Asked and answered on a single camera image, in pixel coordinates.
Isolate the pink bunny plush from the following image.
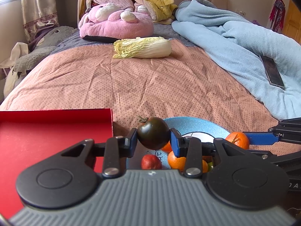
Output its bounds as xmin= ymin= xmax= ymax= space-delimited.
xmin=78 ymin=3 xmax=154 ymax=43

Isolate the purple cloth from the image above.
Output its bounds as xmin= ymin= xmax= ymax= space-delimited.
xmin=28 ymin=24 xmax=60 ymax=46

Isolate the grey bed sheet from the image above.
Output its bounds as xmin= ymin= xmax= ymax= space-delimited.
xmin=50 ymin=24 xmax=195 ymax=54

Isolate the blue bear print bowl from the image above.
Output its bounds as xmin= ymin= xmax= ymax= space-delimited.
xmin=126 ymin=116 xmax=230 ymax=170

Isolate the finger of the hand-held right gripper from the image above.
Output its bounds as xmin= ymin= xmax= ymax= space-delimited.
xmin=243 ymin=117 xmax=301 ymax=146
xmin=248 ymin=149 xmax=301 ymax=170

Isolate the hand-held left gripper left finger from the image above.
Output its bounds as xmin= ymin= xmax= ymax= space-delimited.
xmin=61 ymin=128 xmax=138 ymax=178

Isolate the pink dotted bedspread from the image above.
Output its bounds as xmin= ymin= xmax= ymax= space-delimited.
xmin=0 ymin=39 xmax=301 ymax=157

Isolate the wooden door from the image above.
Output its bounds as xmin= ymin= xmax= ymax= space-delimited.
xmin=282 ymin=0 xmax=301 ymax=44

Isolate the red cardboard tray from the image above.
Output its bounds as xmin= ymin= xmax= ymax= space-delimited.
xmin=0 ymin=108 xmax=114 ymax=219

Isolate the red hanging garment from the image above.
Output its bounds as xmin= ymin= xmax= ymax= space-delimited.
xmin=269 ymin=0 xmax=285 ymax=33

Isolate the light blue blanket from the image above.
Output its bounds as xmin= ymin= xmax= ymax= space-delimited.
xmin=171 ymin=0 xmax=301 ymax=120

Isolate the smartphone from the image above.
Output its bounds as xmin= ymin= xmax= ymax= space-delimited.
xmin=259 ymin=55 xmax=285 ymax=89

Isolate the napa cabbage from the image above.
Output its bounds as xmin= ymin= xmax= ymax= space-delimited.
xmin=113 ymin=36 xmax=172 ymax=59

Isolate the red wax apple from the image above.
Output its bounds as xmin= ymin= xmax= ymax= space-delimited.
xmin=141 ymin=154 xmax=163 ymax=170

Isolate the patterned beige curtain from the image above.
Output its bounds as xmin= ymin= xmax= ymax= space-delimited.
xmin=21 ymin=0 xmax=59 ymax=44

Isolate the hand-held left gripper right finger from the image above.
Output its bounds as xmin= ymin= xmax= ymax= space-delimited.
xmin=170 ymin=128 xmax=250 ymax=178

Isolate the white tote bag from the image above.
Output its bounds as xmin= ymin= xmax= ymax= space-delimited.
xmin=0 ymin=42 xmax=30 ymax=76

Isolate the yellow plush toy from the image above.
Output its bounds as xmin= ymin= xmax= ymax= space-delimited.
xmin=132 ymin=0 xmax=178 ymax=25

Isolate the dark brown tomato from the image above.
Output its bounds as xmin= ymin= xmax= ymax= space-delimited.
xmin=137 ymin=115 xmax=170 ymax=150

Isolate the grey plush toy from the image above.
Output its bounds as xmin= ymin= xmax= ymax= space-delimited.
xmin=0 ymin=25 xmax=78 ymax=99

